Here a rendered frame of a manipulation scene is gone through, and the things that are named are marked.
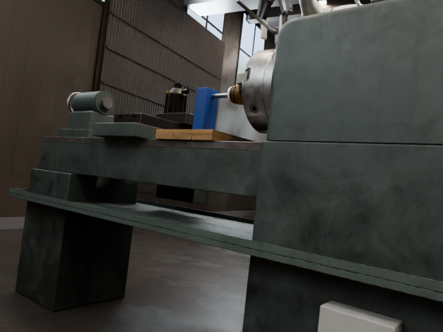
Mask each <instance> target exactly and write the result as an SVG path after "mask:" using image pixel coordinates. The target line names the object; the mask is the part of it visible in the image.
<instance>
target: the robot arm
mask: <svg viewBox="0 0 443 332"><path fill-rule="evenodd" d="M274 1H275V0H270V1H269V0H259V2H258V10H257V14H256V15H257V16H258V17H259V18H260V19H261V20H263V21H264V22H265V23H266V24H267V25H268V21H266V19H267V17H268V13H269V11H270V8H271V6H272V4H273V3H274ZM278 3H279V5H280V9H281V13H282V14H281V15H280V29H281V27H282V26H283V25H284V24H285V23H286V22H287V17H288V15H289V14H292V13H293V4H292V0H285V1H284V0H278ZM285 4H286V5H285ZM299 4H300V7H301V12H302V16H308V15H312V14H318V13H325V12H329V11H335V10H339V9H345V8H349V7H356V6H357V5H356V4H353V5H342V6H339V7H332V8H322V6H321V5H320V4H319V3H318V1H317V0H299ZM260 29H261V36H260V38H261V39H263V40H267V29H266V28H265V27H264V26H263V25H261V24H260ZM280 29H279V31H280Z"/></svg>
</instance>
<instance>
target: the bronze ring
mask: <svg viewBox="0 0 443 332"><path fill-rule="evenodd" d="M238 88H239V85H235V86H232V87H231V89H230V91H229V97H230V100H231V102H232V103H234V104H239V105H243V100H242V95H241V94H240V93H239V92H238V91H239V89H238Z"/></svg>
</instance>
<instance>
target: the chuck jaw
mask: <svg viewBox="0 0 443 332"><path fill-rule="evenodd" d="M250 74H251V69H248V70H246V71H245V73H239V74H238V76H237V81H236V84H238V85H239V88H238V89H239V91H238V92H239V93H240V94H241V95H242V80H246V81H248V79H249V78H250Z"/></svg>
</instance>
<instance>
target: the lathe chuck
mask: <svg viewBox="0 0 443 332"><path fill-rule="evenodd" d="M275 50H276V48H275V49H267V50H262V51H257V52H256V53H255V54H253V55H252V57H251V58H250V59H249V61H248V63H247V65H246V67H245V70H248V69H251V74H250V78H249V79H248V81H246V80H242V100H243V107H244V110H245V114H246V116H247V119H248V120H249V122H250V124H251V126H252V127H253V128H254V129H255V130H256V131H257V132H259V133H262V134H267V131H268V119H269V118H268V116H267V113H266V109H265V106H264V97H263V81H264V73H265V70H266V65H267V63H268V60H269V58H270V57H271V55H272V53H273V52H274V51H275ZM252 104H255V105H256V106H257V107H258V112H257V113H254V112H252V111H251V105H252Z"/></svg>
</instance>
